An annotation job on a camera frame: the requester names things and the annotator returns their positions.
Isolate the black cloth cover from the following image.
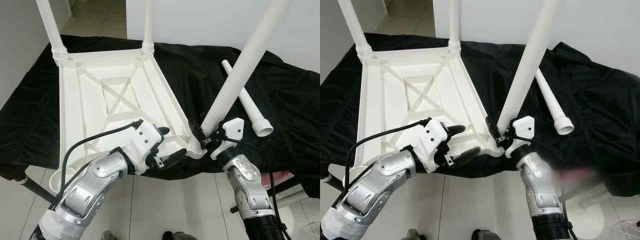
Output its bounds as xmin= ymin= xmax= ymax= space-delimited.
xmin=0 ymin=34 xmax=320 ymax=201
xmin=320 ymin=32 xmax=640 ymax=201

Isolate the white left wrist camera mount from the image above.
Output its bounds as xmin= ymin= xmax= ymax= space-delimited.
xmin=122 ymin=120 xmax=166 ymax=175
xmin=417 ymin=119 xmax=451 ymax=173

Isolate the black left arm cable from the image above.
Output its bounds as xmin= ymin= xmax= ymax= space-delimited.
xmin=50 ymin=119 xmax=145 ymax=211
xmin=330 ymin=117 xmax=432 ymax=211

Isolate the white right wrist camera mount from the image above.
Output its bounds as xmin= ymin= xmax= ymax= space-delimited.
xmin=210 ymin=117 xmax=246 ymax=161
xmin=505 ymin=115 xmax=536 ymax=158

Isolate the grey stand pole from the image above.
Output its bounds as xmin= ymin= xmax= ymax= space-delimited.
xmin=575 ymin=190 xmax=631 ymax=213

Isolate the pink white-rimmed cloth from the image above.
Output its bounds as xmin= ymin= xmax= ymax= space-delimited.
xmin=260 ymin=170 xmax=296 ymax=186

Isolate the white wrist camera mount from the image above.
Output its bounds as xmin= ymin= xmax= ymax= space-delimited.
xmin=417 ymin=119 xmax=451 ymax=173
xmin=122 ymin=120 xmax=166 ymax=175
xmin=210 ymin=117 xmax=246 ymax=161
xmin=505 ymin=115 xmax=536 ymax=158

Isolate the white round stand base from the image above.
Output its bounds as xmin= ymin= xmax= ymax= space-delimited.
xmin=280 ymin=200 xmax=320 ymax=240
xmin=570 ymin=197 xmax=636 ymax=240

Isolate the white plastic table top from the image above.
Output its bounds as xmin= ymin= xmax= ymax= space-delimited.
xmin=49 ymin=46 xmax=207 ymax=193
xmin=345 ymin=45 xmax=505 ymax=188

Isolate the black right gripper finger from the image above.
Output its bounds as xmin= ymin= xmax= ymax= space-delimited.
xmin=486 ymin=116 xmax=502 ymax=143
xmin=188 ymin=118 xmax=205 ymax=143

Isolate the dark robot right foot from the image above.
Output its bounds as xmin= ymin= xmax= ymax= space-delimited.
xmin=470 ymin=230 xmax=503 ymax=240
xmin=161 ymin=231 xmax=198 ymax=240

